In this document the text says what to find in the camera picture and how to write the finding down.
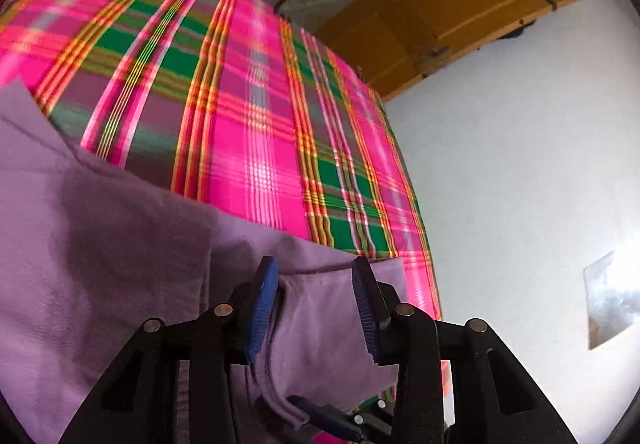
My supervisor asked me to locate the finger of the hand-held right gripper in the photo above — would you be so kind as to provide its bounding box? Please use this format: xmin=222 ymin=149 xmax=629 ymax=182
xmin=287 ymin=395 xmax=397 ymax=444

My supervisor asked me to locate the purple fleece garment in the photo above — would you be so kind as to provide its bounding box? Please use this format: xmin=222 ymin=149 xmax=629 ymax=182
xmin=0 ymin=78 xmax=408 ymax=444

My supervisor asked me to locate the wooden door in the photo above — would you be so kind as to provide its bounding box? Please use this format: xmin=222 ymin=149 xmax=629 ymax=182
xmin=317 ymin=0 xmax=588 ymax=102

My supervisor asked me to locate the pink green plaid blanket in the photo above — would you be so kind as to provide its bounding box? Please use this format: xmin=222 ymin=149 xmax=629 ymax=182
xmin=0 ymin=0 xmax=443 ymax=430

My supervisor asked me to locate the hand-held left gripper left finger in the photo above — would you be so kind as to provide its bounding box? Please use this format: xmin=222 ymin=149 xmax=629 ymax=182
xmin=57 ymin=256 xmax=279 ymax=444

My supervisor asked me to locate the shiny wall panel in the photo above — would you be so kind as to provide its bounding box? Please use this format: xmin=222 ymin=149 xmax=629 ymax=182
xmin=582 ymin=251 xmax=640 ymax=350

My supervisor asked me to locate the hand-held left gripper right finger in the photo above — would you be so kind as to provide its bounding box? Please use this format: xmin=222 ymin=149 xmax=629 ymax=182
xmin=351 ymin=256 xmax=578 ymax=444

